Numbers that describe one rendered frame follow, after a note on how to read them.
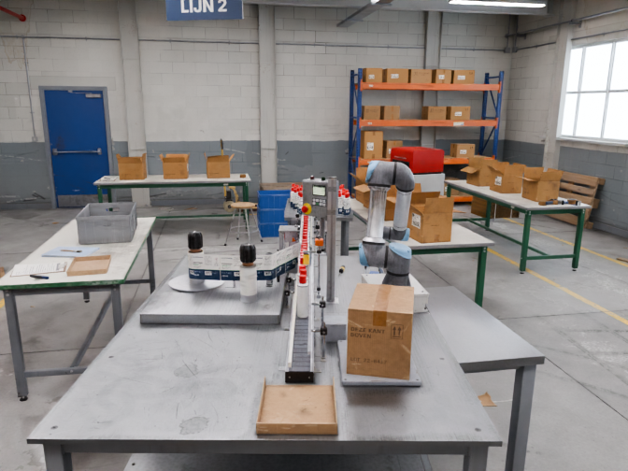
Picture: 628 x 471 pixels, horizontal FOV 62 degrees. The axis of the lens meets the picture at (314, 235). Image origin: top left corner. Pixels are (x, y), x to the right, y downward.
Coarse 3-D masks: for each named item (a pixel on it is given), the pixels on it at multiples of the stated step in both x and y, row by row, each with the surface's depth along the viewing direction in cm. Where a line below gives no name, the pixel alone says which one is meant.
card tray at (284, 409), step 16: (272, 400) 187; (288, 400) 187; (304, 400) 187; (320, 400) 187; (272, 416) 177; (288, 416) 177; (304, 416) 177; (320, 416) 177; (336, 416) 171; (256, 432) 168; (272, 432) 168; (288, 432) 168; (304, 432) 168; (320, 432) 168; (336, 432) 168
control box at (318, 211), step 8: (304, 184) 275; (320, 184) 269; (336, 184) 273; (304, 192) 276; (336, 192) 274; (304, 200) 277; (336, 200) 275; (312, 208) 275; (320, 208) 272; (336, 208) 276; (312, 216) 277; (320, 216) 273; (336, 216) 278
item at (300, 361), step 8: (296, 304) 265; (296, 312) 254; (296, 320) 245; (304, 320) 246; (296, 328) 236; (304, 328) 236; (296, 336) 228; (304, 336) 228; (296, 344) 221; (304, 344) 221; (296, 352) 213; (304, 352) 213; (296, 360) 207; (304, 360) 207; (296, 368) 200; (304, 368) 200
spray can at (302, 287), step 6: (300, 276) 244; (306, 276) 244; (300, 282) 244; (306, 282) 245; (300, 288) 244; (306, 288) 244; (300, 294) 244; (306, 294) 245; (300, 300) 245; (306, 300) 245; (300, 306) 246; (306, 306) 246; (300, 312) 246; (306, 312) 247; (300, 318) 247; (306, 318) 248
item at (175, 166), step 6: (162, 156) 788; (168, 156) 802; (174, 156) 803; (180, 156) 804; (186, 156) 805; (168, 162) 773; (174, 162) 774; (180, 162) 776; (186, 162) 780; (168, 168) 776; (174, 168) 777; (180, 168) 778; (186, 168) 780; (168, 174) 778; (174, 174) 779; (180, 174) 780; (186, 174) 782
